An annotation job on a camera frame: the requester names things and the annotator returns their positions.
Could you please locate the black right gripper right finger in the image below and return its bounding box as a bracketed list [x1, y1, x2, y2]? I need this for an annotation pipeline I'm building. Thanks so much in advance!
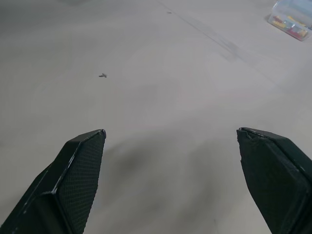
[236, 127, 312, 234]

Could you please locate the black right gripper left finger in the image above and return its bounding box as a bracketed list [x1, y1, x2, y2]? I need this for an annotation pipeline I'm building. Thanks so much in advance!
[0, 129, 107, 234]

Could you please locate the clear plastic container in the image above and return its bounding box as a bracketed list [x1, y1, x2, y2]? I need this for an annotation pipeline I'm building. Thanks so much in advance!
[265, 0, 312, 42]

